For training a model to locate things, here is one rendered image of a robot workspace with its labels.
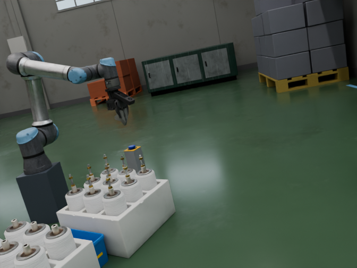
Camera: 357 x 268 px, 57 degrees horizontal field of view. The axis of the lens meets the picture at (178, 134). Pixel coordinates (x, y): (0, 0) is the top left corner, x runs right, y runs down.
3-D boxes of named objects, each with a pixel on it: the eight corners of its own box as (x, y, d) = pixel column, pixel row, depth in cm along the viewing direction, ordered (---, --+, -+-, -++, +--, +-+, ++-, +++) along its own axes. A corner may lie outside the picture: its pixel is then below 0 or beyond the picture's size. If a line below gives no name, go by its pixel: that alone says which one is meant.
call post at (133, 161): (136, 201, 189) (123, 151, 181) (143, 196, 195) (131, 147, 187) (146, 202, 185) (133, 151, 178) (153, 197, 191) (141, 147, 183)
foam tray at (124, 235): (66, 245, 157) (55, 212, 153) (119, 206, 189) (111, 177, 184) (128, 259, 136) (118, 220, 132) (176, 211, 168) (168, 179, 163)
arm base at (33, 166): (19, 176, 180) (13, 159, 177) (32, 166, 194) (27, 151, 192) (44, 172, 178) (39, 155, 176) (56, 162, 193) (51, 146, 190)
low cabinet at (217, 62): (230, 72, 807) (226, 42, 790) (239, 79, 642) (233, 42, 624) (159, 87, 827) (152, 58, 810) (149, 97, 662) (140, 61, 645)
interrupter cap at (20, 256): (11, 259, 106) (10, 257, 106) (31, 245, 112) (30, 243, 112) (25, 262, 102) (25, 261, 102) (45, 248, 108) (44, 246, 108)
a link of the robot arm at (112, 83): (121, 76, 175) (111, 79, 168) (124, 85, 176) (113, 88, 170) (111, 78, 179) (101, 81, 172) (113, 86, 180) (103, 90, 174)
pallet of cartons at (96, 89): (143, 90, 832) (135, 57, 812) (132, 98, 702) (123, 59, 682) (107, 97, 842) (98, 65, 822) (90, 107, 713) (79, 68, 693)
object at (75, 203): (96, 227, 154) (85, 192, 150) (75, 234, 152) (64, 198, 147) (94, 218, 163) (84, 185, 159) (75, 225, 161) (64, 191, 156)
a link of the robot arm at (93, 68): (74, 68, 169) (92, 64, 166) (85, 66, 180) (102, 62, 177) (78, 83, 171) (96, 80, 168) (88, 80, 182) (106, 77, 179)
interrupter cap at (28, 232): (20, 235, 122) (20, 233, 121) (37, 224, 128) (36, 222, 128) (33, 237, 118) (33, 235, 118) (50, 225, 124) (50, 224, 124)
